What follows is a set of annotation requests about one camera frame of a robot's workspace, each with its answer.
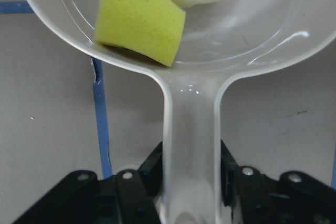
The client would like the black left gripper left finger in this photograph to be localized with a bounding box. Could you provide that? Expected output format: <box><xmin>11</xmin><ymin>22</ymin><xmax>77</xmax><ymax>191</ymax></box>
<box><xmin>14</xmin><ymin>143</ymin><xmax>163</xmax><ymax>223</ymax></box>

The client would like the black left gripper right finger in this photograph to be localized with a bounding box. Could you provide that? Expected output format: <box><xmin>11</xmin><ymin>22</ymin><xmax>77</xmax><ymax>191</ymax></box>
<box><xmin>220</xmin><ymin>143</ymin><xmax>335</xmax><ymax>223</ymax></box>

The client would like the yellow sponge piece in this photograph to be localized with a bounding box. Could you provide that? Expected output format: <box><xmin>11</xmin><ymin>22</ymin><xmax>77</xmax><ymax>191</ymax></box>
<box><xmin>94</xmin><ymin>0</ymin><xmax>186</xmax><ymax>67</ymax></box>

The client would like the white plastic dustpan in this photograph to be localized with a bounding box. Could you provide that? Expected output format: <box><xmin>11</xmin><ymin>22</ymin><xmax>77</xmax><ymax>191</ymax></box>
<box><xmin>27</xmin><ymin>0</ymin><xmax>335</xmax><ymax>223</ymax></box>

